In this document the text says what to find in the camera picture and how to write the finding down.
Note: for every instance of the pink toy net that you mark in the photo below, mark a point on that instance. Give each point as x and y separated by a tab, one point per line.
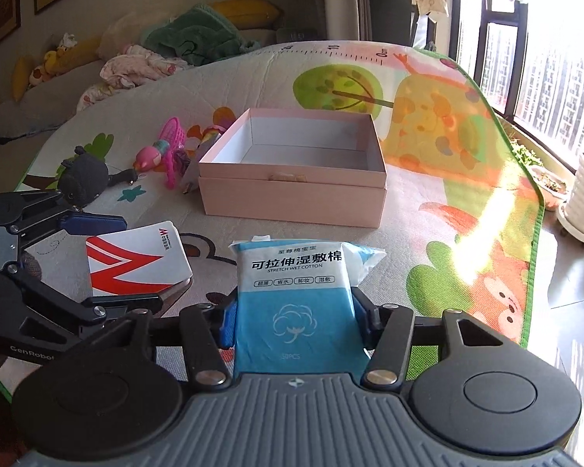
172	138

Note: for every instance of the pink cardboard box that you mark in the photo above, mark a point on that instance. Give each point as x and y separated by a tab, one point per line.
303	166

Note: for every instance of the small potted plant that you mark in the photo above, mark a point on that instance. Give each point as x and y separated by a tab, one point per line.
552	187

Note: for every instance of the black plush toy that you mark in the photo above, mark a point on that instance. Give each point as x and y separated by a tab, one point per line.
86	177

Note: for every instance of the blue wet cotton pack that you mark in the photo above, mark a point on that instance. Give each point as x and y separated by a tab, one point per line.
295	312

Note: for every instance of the green blanket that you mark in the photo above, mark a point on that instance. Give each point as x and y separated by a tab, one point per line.
200	36

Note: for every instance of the pink teal toy bird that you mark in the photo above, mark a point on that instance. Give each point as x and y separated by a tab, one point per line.
150	157

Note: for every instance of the yellow plush toy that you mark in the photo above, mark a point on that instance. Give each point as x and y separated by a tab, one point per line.
67	55

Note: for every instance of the yellow pillow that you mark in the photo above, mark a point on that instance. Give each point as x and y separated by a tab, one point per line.
246	14

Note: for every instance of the red white booklet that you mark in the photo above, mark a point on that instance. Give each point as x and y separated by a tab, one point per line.
144	260

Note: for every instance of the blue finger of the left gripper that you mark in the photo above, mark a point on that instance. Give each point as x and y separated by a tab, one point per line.
112	306
86	224

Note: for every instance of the pink floral cloth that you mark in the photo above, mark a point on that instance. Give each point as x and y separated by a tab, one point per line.
135	67

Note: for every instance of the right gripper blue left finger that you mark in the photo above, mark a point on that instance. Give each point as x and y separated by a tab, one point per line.
205	330

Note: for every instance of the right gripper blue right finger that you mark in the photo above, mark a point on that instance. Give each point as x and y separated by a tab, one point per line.
387	332

